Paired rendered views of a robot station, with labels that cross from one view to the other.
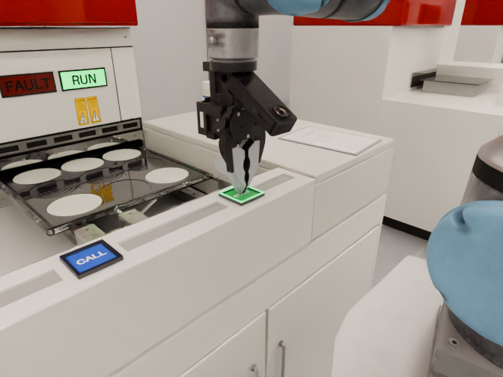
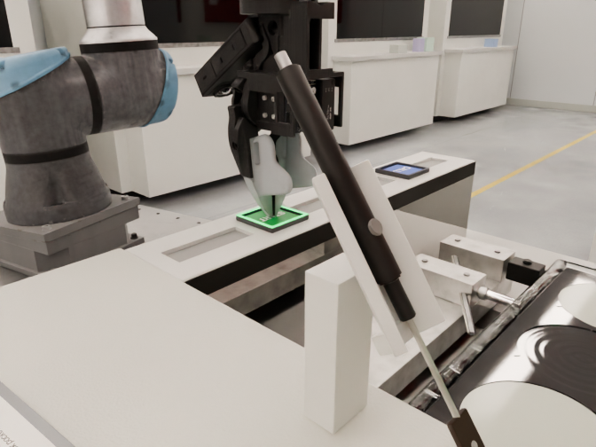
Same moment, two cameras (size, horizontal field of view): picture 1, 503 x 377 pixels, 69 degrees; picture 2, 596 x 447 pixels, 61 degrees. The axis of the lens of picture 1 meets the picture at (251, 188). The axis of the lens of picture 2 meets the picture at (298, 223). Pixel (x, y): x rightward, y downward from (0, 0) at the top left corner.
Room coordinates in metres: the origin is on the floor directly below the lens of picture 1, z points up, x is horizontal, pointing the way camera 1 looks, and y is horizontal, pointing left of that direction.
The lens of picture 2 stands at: (1.08, 0.03, 1.15)
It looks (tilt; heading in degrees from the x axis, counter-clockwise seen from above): 21 degrees down; 179
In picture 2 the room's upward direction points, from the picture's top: straight up
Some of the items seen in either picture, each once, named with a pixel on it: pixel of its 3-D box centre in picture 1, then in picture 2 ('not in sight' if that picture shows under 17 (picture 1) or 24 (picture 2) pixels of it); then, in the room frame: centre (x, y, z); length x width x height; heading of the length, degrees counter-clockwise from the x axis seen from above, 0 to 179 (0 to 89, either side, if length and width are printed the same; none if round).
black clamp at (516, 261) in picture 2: (79, 228); (525, 270); (0.57, 0.30, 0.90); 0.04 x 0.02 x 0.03; 46
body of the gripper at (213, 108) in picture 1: (230, 101); (285, 69); (0.58, 0.03, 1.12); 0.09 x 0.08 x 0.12; 46
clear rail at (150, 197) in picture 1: (143, 200); (496, 328); (0.68, 0.22, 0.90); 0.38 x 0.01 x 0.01; 136
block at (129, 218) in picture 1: (138, 224); (443, 278); (0.58, 0.21, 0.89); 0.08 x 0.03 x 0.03; 46
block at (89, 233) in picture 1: (95, 241); (475, 255); (0.52, 0.26, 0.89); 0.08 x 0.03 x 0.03; 46
